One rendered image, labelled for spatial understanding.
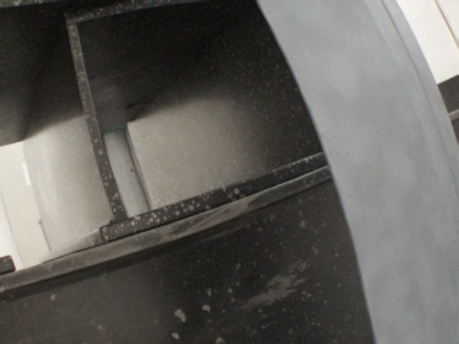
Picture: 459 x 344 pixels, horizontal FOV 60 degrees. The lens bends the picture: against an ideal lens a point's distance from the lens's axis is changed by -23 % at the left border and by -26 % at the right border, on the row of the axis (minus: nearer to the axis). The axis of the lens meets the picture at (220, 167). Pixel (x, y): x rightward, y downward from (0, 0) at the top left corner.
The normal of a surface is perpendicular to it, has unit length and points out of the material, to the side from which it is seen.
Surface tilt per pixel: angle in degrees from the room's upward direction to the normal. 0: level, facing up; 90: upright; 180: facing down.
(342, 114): 90
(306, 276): 90
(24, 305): 90
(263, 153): 90
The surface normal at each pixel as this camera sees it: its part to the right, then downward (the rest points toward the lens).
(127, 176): 0.47, -0.23
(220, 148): -0.82, 0.26
